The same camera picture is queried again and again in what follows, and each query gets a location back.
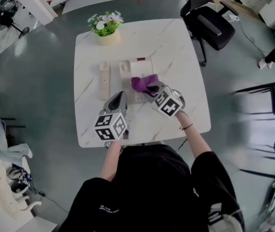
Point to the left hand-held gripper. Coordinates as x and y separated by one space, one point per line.
110 127

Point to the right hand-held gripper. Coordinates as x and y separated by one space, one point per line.
168 103

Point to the purple cloth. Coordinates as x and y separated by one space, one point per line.
142 83

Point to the beige desk telephone base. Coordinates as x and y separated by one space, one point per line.
142 68

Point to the person's left forearm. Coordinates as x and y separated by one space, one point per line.
110 161

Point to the person's right forearm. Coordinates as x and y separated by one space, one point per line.
195 141

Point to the beige telephone handset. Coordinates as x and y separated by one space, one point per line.
104 81

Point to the black wristband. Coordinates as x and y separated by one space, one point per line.
187 126

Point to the person's black t-shirt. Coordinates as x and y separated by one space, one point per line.
147 192

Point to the black office chair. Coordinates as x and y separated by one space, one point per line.
207 25

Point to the potted flower plant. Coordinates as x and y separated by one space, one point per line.
108 39

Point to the black white headset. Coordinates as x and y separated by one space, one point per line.
18 181

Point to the white power strip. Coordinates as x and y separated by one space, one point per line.
234 17

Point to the white side table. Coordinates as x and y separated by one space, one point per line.
40 226

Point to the black white striped fabric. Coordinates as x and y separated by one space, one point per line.
218 216

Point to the black standing fan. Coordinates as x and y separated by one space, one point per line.
24 31

